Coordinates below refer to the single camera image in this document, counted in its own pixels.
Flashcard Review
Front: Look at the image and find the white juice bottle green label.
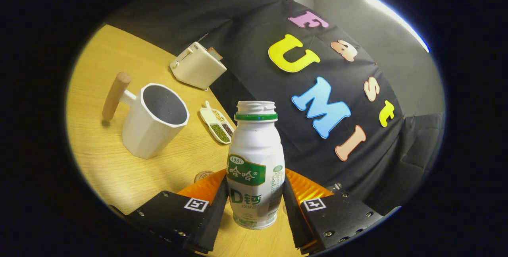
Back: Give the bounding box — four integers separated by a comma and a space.
226, 101, 286, 230

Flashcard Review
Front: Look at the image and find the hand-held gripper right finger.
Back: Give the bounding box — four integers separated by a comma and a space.
283, 168, 385, 254

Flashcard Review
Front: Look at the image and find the round wooden coaster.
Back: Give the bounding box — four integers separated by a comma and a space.
194, 170, 215, 183

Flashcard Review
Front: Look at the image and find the cream toaster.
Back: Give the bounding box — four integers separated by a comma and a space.
170, 42, 227, 91

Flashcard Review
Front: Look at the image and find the white cup wooden handle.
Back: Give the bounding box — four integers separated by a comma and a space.
102, 72, 190, 160

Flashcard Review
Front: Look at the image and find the white divided bean dish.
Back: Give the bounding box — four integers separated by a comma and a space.
199, 100, 235, 145

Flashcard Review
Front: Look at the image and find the wooden table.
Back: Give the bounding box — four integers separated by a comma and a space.
65, 25, 302, 257

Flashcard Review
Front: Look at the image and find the black backdrop cloth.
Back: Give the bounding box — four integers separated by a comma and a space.
103, 0, 445, 214

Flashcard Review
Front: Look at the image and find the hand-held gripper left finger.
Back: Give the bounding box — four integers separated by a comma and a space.
109, 168, 230, 254

